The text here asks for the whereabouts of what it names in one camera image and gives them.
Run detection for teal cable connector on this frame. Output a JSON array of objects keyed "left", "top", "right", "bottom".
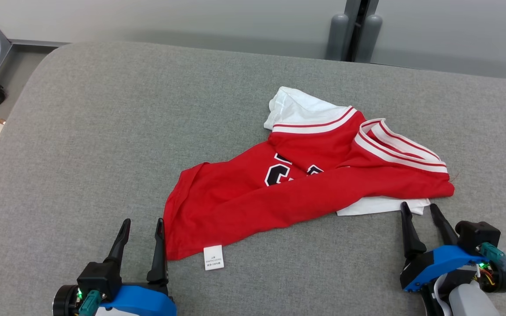
[
  {"left": 476, "top": 243, "right": 506, "bottom": 269},
  {"left": 77, "top": 290, "right": 103, "bottom": 316}
]

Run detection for black round actuator cap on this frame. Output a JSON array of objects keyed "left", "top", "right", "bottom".
[
  {"left": 479, "top": 261, "right": 506, "bottom": 294},
  {"left": 52, "top": 284, "right": 80, "bottom": 316}
]

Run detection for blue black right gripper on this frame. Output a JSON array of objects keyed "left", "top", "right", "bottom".
[{"left": 400, "top": 201, "right": 487, "bottom": 294}]

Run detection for teal left cable connector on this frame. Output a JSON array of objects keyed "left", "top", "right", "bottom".
[{"left": 77, "top": 290, "right": 103, "bottom": 316}]

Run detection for black round left actuator cap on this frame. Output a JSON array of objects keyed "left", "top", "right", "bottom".
[{"left": 52, "top": 284, "right": 80, "bottom": 316}]

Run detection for black round right actuator cap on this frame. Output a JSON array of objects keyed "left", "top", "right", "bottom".
[{"left": 479, "top": 261, "right": 506, "bottom": 294}]

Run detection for grey metal partition post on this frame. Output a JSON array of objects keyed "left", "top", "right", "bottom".
[{"left": 344, "top": 0, "right": 380, "bottom": 62}]

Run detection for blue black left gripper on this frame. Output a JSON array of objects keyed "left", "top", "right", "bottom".
[{"left": 97, "top": 218, "right": 177, "bottom": 316}]

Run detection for red white jersey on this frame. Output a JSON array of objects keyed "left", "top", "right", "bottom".
[{"left": 163, "top": 86, "right": 455, "bottom": 271}]

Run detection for teal right cable connector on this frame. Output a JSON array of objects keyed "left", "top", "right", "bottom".
[{"left": 476, "top": 243, "right": 506, "bottom": 269}]

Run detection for grey round post bumper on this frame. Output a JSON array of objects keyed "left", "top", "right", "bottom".
[
  {"left": 356, "top": 14, "right": 383, "bottom": 63},
  {"left": 326, "top": 13, "right": 349, "bottom": 61}
]

